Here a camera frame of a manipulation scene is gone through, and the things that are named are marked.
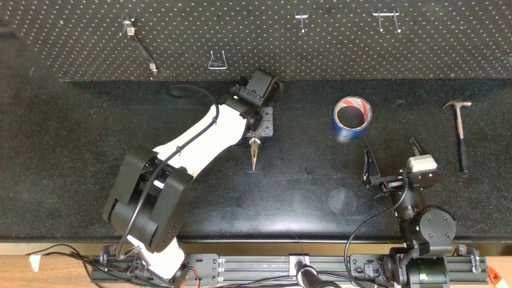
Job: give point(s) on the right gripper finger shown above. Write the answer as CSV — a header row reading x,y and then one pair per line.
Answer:
x,y
370,168
417,149

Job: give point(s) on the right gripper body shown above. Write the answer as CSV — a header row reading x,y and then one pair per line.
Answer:
x,y
424,180

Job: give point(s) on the black and white pliers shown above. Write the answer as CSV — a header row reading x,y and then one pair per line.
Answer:
x,y
254,154

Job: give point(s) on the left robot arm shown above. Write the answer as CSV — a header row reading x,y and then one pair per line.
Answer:
x,y
216,136

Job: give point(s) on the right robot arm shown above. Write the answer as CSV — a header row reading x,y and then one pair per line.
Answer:
x,y
436,230

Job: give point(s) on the black pegboard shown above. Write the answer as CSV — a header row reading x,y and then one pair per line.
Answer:
x,y
320,52

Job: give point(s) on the roll of blue tape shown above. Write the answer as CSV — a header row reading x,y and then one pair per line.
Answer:
x,y
344,132

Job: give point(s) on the metal hook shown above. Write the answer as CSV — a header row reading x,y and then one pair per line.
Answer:
x,y
217,68
380,22
302,22
127,18

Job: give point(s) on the wrench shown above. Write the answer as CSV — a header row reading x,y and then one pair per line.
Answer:
x,y
141,47

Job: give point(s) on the white paper tag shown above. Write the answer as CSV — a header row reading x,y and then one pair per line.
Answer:
x,y
35,262

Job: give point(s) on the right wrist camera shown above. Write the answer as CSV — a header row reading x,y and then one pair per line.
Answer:
x,y
421,163

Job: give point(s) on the mounting rail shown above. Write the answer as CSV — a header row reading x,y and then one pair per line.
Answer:
x,y
248,268

